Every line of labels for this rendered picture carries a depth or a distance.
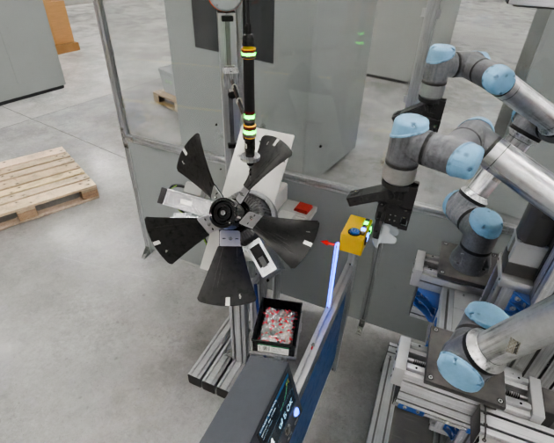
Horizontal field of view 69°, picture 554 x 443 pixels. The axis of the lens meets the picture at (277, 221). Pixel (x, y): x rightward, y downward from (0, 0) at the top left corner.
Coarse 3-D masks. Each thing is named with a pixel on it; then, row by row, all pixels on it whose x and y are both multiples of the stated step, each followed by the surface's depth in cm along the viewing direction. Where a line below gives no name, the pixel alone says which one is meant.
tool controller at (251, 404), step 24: (264, 360) 101; (240, 384) 96; (264, 384) 95; (288, 384) 99; (240, 408) 91; (264, 408) 89; (288, 408) 99; (216, 432) 87; (240, 432) 86; (264, 432) 88
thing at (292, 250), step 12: (264, 216) 159; (264, 228) 154; (276, 228) 154; (288, 228) 155; (300, 228) 155; (312, 228) 155; (264, 240) 150; (276, 240) 151; (288, 240) 151; (300, 240) 151; (312, 240) 151; (276, 252) 148; (288, 252) 148; (300, 252) 148; (288, 264) 146
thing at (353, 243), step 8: (352, 216) 181; (352, 224) 176; (360, 224) 176; (368, 224) 176; (344, 232) 171; (360, 232) 171; (344, 240) 172; (352, 240) 170; (360, 240) 168; (344, 248) 174; (352, 248) 172; (360, 248) 171
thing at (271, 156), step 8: (264, 136) 165; (272, 136) 160; (264, 144) 163; (272, 144) 158; (280, 144) 155; (264, 152) 160; (272, 152) 156; (280, 152) 153; (288, 152) 150; (264, 160) 157; (272, 160) 153; (280, 160) 151; (256, 168) 159; (264, 168) 155; (272, 168) 152; (248, 176) 163; (256, 176) 156; (264, 176) 153; (248, 184) 158
